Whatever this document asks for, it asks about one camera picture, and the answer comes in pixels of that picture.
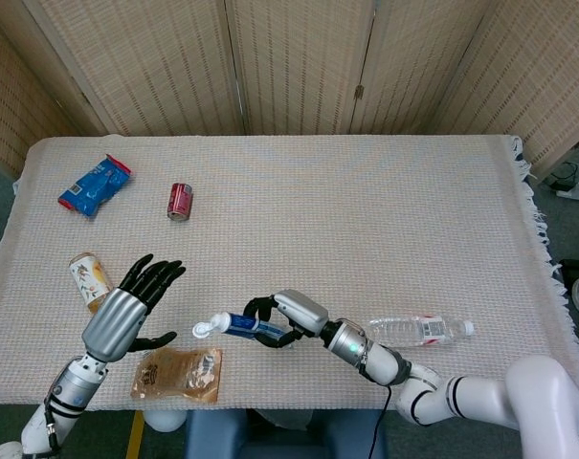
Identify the white round base part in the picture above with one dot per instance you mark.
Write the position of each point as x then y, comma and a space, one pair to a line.
164, 421

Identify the red soda can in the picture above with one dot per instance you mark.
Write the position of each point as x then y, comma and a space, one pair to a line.
179, 198

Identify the blue snack bag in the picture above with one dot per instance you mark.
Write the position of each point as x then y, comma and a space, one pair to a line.
95, 184

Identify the white power strip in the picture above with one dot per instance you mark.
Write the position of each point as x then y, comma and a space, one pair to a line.
576, 193

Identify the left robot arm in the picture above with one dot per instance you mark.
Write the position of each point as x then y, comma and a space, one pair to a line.
73, 382

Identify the yellow drink bottle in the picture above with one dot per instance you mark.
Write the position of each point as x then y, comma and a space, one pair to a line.
89, 277

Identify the beige woven tablecloth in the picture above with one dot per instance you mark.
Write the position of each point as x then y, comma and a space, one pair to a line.
341, 215

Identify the blue white toothpaste tube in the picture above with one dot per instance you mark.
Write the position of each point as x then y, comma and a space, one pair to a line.
236, 323

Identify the rattan folding screen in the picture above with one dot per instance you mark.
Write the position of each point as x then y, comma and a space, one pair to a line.
150, 72

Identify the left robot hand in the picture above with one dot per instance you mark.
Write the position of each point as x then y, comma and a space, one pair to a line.
112, 320

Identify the brown spout pouch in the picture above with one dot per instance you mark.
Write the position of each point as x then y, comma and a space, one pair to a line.
174, 378

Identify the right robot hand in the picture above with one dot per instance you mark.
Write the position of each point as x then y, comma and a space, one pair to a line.
303, 311

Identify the brass screen hinge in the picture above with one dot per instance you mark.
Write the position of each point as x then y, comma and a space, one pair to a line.
360, 92

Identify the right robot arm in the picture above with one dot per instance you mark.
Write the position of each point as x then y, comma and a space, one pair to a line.
461, 397

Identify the clear plastic water bottle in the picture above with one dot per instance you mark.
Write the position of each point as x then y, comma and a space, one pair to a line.
413, 330

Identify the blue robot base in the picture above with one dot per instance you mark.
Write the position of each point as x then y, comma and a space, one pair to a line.
212, 435

